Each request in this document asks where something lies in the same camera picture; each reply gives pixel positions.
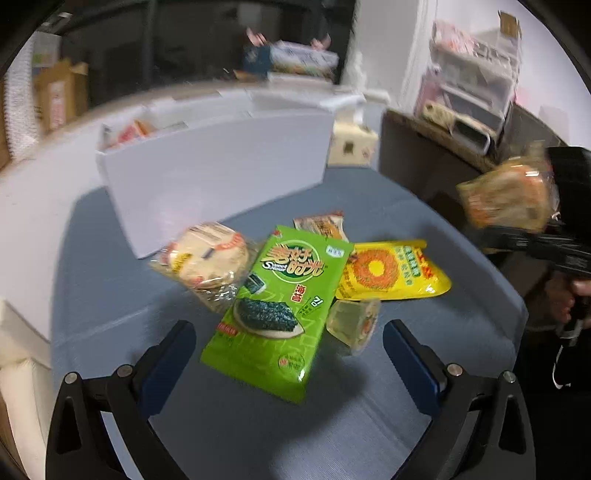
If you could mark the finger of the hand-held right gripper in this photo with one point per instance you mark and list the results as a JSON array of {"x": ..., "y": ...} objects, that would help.
[{"x": 517, "y": 240}]

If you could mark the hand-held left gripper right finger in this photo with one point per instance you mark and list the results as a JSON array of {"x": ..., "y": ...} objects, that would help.
[{"x": 411, "y": 364}]

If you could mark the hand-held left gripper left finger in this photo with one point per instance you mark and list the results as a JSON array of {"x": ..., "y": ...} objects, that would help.
[{"x": 166, "y": 369}]

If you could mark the round brown cracker packet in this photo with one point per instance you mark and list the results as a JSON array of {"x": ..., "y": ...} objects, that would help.
[{"x": 508, "y": 198}]

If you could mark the clear jelly cup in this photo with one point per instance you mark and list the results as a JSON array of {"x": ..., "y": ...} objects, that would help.
[{"x": 353, "y": 321}]

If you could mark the yellow sunflower seed packet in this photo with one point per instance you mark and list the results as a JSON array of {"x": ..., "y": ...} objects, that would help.
[{"x": 392, "y": 270}]

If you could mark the white round rice cracker packet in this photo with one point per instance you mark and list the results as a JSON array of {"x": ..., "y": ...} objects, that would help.
[{"x": 207, "y": 258}]

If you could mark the green seaweed snack packet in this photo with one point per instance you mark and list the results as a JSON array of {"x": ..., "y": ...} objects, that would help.
[{"x": 277, "y": 309}]

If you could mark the small orange snack packet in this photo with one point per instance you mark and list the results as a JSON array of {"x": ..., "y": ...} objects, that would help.
[{"x": 323, "y": 225}]

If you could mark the white storage bin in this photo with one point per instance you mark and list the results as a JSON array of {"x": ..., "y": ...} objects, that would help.
[{"x": 217, "y": 175}]

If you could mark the white orange snack packet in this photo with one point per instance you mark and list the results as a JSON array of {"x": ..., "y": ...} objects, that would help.
[{"x": 131, "y": 131}]

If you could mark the person's right hand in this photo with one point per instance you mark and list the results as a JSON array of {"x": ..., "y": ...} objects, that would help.
[{"x": 558, "y": 302}]

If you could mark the white rounded device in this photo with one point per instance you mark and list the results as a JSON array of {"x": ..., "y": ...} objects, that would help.
[{"x": 473, "y": 134}]

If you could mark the blue-grey table cloth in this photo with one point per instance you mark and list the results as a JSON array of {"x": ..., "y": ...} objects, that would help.
[{"x": 277, "y": 443}]

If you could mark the brown wooden desk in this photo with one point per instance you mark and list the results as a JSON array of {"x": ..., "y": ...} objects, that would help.
[{"x": 415, "y": 152}]

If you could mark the white sofa cushion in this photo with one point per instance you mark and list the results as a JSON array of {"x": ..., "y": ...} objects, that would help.
[{"x": 18, "y": 369}]

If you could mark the plastic drawer shelf unit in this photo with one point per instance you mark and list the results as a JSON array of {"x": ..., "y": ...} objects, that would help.
[{"x": 480, "y": 78}]

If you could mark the person's dark clothing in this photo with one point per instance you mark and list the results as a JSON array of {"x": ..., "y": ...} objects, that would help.
[{"x": 554, "y": 415}]

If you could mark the tiny open cardboard box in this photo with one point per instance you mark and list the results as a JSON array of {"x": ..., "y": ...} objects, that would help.
[{"x": 509, "y": 24}]

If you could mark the beige tissue pack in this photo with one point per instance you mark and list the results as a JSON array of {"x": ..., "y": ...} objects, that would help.
[{"x": 351, "y": 143}]

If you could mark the pink floral box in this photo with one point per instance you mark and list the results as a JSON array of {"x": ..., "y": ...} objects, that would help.
[{"x": 452, "y": 36}]

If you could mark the large brown cardboard box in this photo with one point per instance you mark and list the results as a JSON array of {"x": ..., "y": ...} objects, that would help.
[{"x": 3, "y": 147}]

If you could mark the blue printed box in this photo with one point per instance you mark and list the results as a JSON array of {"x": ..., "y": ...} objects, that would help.
[{"x": 291, "y": 60}]

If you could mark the small open cardboard box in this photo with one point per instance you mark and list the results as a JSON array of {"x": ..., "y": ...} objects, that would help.
[{"x": 60, "y": 97}]

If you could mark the white dotted paper bag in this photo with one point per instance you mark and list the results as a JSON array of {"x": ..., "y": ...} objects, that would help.
[{"x": 19, "y": 106}]

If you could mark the dark window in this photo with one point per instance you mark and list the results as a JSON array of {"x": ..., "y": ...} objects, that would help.
[{"x": 184, "y": 41}]

